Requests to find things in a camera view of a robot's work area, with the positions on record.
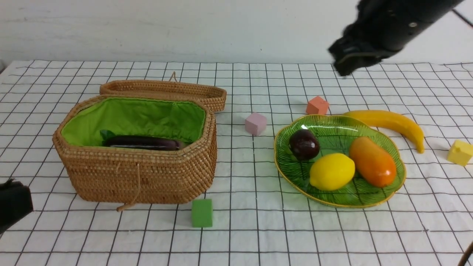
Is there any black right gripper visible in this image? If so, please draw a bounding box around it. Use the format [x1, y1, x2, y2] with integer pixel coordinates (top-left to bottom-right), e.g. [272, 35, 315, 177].
[328, 23, 392, 77]

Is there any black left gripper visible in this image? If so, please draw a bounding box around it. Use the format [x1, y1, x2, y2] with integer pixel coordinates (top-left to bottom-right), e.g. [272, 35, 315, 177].
[0, 178, 34, 234]

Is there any yellow banana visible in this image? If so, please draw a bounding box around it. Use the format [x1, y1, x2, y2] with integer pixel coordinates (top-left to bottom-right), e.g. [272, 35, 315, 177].
[343, 110, 425, 154]

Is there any dark purple mangosteen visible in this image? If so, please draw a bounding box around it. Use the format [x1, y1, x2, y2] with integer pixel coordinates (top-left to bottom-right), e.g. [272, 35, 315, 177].
[289, 129, 320, 161]

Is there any orange mango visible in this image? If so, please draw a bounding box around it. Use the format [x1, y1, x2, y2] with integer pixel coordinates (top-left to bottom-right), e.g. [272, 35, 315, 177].
[348, 136, 397, 188]

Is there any purple eggplant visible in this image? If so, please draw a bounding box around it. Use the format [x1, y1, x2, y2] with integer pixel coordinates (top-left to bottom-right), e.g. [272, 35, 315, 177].
[103, 135, 187, 151]

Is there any yellow lemon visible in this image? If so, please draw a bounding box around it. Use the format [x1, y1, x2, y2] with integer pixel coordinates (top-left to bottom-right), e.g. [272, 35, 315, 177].
[309, 153, 356, 191]

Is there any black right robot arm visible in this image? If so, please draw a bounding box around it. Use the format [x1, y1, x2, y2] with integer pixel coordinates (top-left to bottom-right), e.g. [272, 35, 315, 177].
[328, 0, 460, 77]

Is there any orange foam cube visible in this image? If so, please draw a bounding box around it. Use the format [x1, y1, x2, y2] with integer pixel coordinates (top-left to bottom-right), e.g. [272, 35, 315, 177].
[306, 96, 329, 116]

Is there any woven rattan basket green lining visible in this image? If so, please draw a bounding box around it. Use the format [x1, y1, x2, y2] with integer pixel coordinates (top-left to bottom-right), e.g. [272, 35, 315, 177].
[52, 95, 217, 212]

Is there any pink foam cube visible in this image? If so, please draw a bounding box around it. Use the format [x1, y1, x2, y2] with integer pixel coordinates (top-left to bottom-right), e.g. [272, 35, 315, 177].
[245, 113, 267, 136]

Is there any yellow foam cube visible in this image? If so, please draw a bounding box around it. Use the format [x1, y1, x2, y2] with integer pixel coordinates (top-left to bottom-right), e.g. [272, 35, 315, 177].
[446, 140, 473, 167]

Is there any woven rattan basket lid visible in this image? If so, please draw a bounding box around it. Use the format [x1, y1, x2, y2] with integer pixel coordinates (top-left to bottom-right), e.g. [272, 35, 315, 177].
[99, 73, 227, 112]

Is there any green foam cube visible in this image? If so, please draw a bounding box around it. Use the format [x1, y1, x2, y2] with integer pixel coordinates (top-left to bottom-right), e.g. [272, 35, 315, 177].
[191, 199, 213, 228]

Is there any white checkered tablecloth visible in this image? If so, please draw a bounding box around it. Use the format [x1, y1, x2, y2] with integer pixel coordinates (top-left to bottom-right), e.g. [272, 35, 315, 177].
[0, 60, 473, 266]

